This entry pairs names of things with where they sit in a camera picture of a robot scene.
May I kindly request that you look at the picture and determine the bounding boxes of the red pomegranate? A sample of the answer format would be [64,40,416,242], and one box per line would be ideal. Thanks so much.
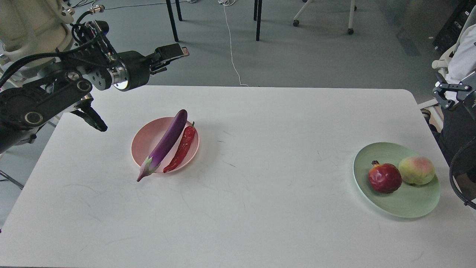
[367,160,403,194]

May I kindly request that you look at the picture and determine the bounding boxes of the green plastic plate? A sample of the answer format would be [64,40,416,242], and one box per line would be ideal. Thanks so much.
[353,142,441,218]

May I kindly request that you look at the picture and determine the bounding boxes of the black table legs right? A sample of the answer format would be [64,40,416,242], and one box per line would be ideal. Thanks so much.
[253,0,263,41]

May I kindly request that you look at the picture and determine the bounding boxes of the white chair base with casters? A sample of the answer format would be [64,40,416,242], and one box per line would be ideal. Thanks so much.
[292,0,357,36]

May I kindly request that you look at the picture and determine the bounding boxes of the pink plastic plate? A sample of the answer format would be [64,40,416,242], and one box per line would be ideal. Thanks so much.
[131,117,200,174]

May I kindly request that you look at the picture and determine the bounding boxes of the red chili pepper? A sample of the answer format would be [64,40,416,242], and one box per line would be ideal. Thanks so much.
[162,122,197,173]

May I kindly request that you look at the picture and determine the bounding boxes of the cream office chair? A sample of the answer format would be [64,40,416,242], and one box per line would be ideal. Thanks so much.
[0,0,77,190]

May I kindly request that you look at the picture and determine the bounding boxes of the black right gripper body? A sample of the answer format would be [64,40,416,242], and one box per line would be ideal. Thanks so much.
[459,73,476,120]

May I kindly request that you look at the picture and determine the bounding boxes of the purple eggplant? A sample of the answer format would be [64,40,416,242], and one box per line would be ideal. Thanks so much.
[136,109,188,182]

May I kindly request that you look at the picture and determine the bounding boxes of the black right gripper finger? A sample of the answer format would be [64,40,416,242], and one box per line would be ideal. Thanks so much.
[432,73,472,109]

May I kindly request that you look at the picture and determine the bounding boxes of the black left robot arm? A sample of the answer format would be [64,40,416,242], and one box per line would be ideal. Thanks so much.
[1,0,189,153]

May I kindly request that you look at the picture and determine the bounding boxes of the black table legs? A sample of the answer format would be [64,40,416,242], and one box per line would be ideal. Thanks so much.
[253,0,263,41]
[165,0,183,42]

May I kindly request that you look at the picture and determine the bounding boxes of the white floor cable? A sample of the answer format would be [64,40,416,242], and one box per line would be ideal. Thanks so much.
[218,0,249,87]

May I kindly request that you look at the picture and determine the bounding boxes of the green pink peach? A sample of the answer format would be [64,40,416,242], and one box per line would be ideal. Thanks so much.
[398,156,436,185]

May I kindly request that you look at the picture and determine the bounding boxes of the black table legs left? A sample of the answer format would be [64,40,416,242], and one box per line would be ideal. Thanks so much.
[165,0,183,42]

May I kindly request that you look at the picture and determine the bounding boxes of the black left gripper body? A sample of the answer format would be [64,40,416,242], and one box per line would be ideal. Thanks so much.
[112,51,150,92]

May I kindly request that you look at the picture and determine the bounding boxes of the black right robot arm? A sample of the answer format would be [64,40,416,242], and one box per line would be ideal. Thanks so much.
[433,72,476,209]

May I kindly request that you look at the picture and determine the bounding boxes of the white chair at right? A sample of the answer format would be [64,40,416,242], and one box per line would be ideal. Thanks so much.
[418,7,476,131]

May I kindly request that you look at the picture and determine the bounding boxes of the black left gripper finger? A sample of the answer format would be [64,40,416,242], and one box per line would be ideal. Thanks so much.
[147,44,189,75]

